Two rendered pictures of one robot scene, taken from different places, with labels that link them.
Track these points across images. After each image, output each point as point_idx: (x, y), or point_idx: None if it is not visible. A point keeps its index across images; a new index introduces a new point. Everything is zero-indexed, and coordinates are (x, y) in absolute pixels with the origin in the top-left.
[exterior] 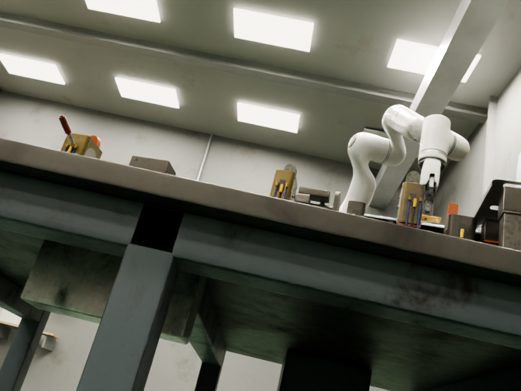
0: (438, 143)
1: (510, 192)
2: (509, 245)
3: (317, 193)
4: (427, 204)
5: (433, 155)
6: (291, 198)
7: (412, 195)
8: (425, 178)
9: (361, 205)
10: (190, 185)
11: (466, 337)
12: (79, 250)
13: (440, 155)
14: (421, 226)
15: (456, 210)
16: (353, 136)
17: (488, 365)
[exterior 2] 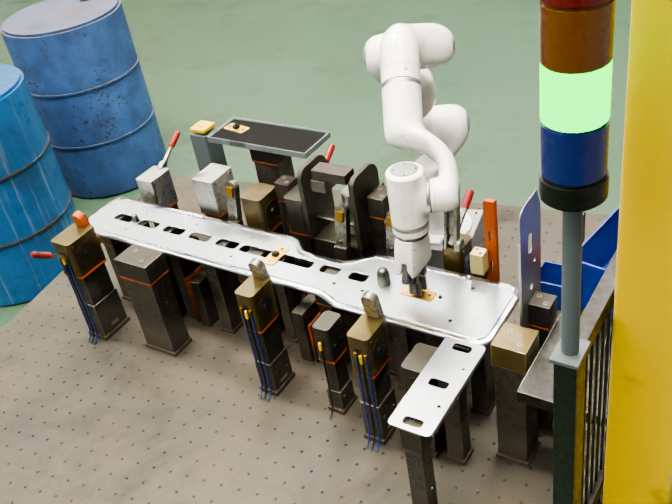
0: (403, 221)
1: (404, 436)
2: (413, 475)
3: (332, 180)
4: (412, 286)
5: (401, 237)
6: (265, 309)
7: (357, 351)
8: (397, 269)
9: (324, 333)
10: None
11: None
12: None
13: (410, 236)
14: (410, 313)
15: (492, 211)
16: (363, 52)
17: None
